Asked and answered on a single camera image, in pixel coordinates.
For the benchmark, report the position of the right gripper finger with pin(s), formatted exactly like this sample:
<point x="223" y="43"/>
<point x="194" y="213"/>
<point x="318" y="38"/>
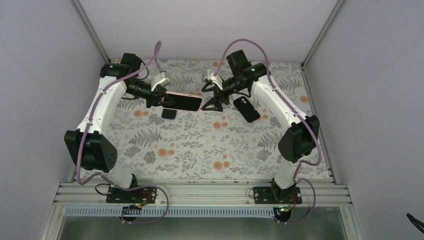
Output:
<point x="213" y="104"/>
<point x="209" y="86"/>

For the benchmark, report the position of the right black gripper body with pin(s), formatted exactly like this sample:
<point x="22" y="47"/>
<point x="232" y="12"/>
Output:
<point x="220" y="94"/>

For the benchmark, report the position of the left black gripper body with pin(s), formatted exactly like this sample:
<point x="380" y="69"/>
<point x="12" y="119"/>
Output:
<point x="156" y="95"/>

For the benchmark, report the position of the black phone case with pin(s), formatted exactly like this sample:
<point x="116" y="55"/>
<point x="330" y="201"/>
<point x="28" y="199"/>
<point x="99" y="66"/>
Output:
<point x="246" y="109"/>

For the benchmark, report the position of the black phone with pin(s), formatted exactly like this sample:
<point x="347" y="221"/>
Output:
<point x="169" y="114"/>

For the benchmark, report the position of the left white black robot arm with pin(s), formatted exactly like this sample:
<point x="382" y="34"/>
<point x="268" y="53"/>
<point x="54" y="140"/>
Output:
<point x="91" y="151"/>

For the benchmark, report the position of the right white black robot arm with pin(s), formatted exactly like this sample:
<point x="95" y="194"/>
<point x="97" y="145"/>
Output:
<point x="299" y="144"/>

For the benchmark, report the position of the floral patterned table mat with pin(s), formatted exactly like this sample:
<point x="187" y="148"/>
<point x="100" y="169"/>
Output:
<point x="203" y="144"/>

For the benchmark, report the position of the black object at edge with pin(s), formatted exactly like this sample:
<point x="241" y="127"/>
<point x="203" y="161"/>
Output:
<point x="416" y="222"/>

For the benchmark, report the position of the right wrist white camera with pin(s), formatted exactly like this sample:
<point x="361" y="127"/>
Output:
<point x="209" y="77"/>

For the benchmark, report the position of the wrist white camera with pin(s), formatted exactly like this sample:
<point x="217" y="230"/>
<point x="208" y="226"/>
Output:
<point x="209" y="77"/>
<point x="162" y="79"/>

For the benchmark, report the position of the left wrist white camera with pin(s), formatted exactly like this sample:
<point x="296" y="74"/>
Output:
<point x="162" y="79"/>

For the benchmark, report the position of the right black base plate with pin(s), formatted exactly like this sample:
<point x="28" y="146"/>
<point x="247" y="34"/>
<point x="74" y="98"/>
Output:
<point x="266" y="195"/>

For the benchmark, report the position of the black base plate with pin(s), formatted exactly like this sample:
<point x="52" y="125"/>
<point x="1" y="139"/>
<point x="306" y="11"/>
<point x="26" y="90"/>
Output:
<point x="266" y="195"/>
<point x="139" y="196"/>

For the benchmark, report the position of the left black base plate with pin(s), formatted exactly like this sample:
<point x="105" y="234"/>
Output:
<point x="139" y="196"/>

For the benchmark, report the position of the aluminium mounting rail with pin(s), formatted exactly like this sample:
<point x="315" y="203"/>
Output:
<point x="210" y="192"/>

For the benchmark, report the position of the slotted grey cable duct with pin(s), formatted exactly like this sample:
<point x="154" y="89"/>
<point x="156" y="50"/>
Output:
<point x="173" y="211"/>

